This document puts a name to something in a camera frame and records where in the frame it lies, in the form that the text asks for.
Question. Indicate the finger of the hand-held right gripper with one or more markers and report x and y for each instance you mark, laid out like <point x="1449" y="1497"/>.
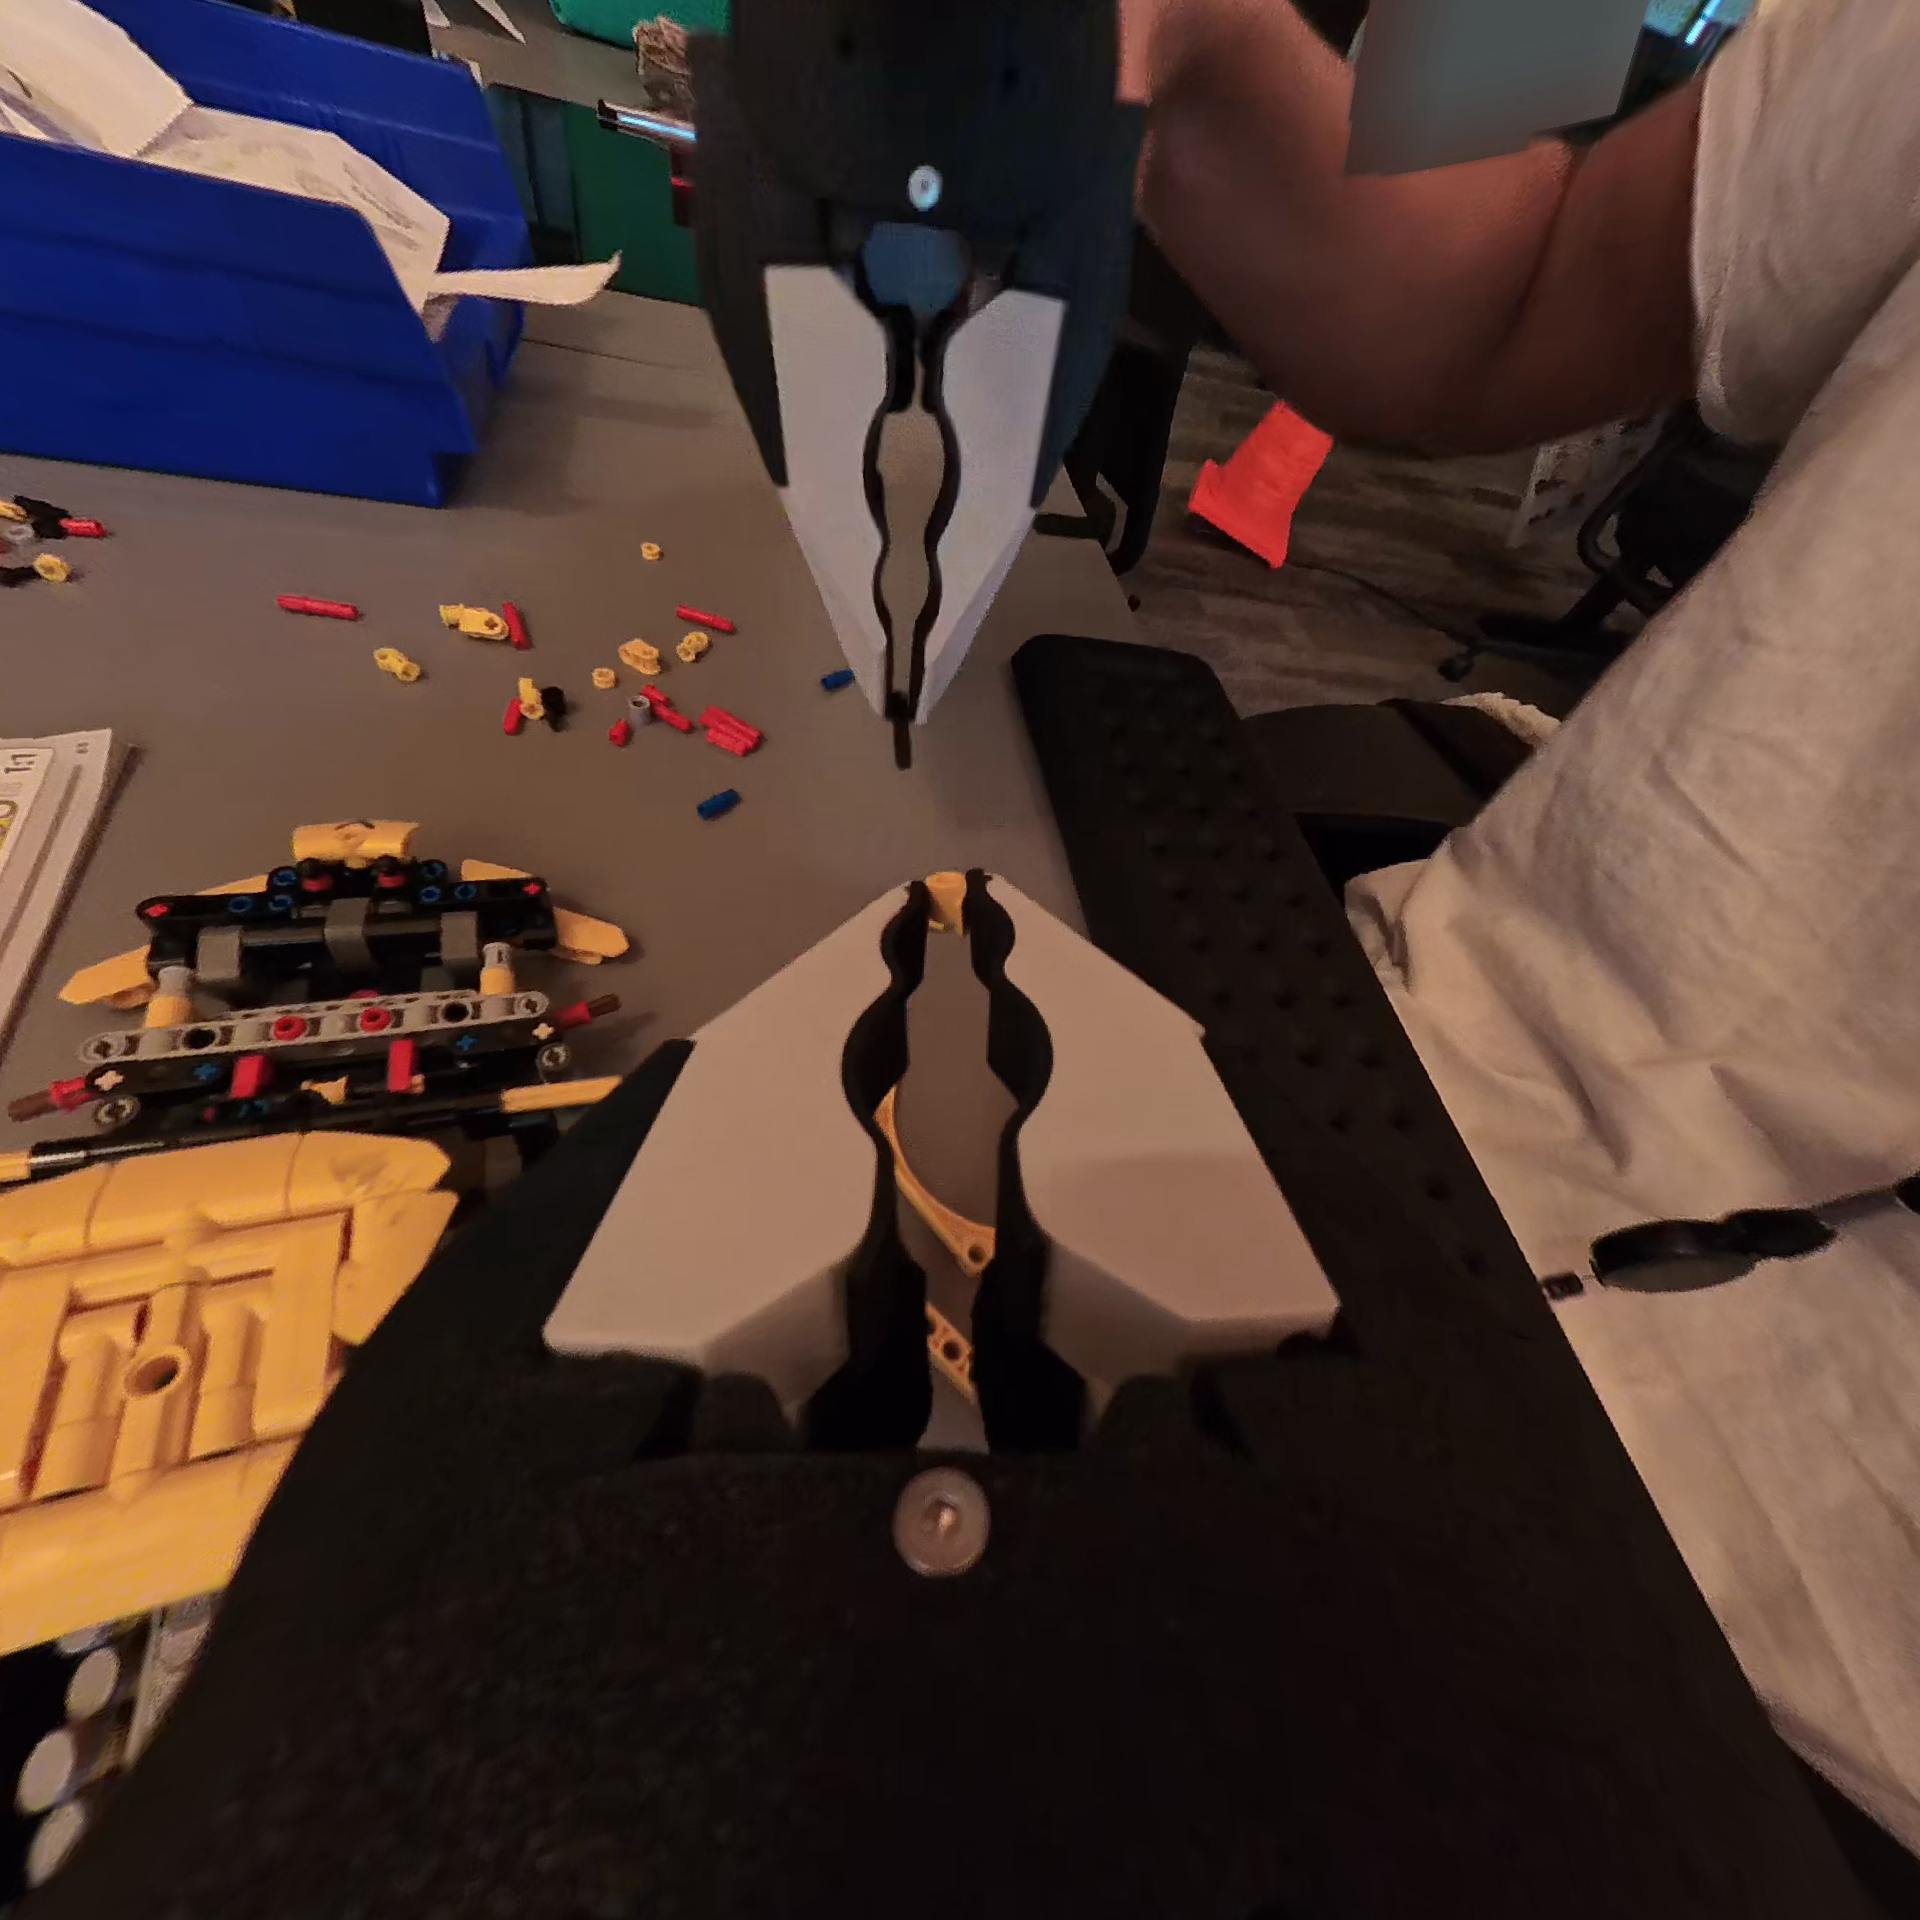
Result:
<point x="825" y="451"/>
<point x="998" y="451"/>

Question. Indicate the blue storage bin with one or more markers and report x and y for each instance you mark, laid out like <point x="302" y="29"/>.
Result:
<point x="224" y="377"/>

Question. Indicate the building instruction booklet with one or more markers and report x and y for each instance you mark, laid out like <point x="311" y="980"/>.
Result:
<point x="45" y="841"/>

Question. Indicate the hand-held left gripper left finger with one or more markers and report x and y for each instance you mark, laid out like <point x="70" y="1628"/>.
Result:
<point x="704" y="1202"/>

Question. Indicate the scattered small toy pieces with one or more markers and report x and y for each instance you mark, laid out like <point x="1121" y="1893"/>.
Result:
<point x="318" y="607"/>

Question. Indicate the orange object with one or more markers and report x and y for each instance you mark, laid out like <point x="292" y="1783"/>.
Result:
<point x="1260" y="481"/>

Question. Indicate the yellow curved arch piece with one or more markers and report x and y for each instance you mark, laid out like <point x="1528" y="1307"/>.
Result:
<point x="943" y="901"/>

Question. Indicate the person's right forearm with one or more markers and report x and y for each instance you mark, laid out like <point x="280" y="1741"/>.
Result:
<point x="1349" y="300"/>

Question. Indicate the yellow black toy car model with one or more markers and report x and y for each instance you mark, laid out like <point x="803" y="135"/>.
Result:
<point x="181" y="1319"/>

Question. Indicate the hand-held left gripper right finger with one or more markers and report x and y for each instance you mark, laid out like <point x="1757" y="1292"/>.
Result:
<point x="1172" y="1202"/>

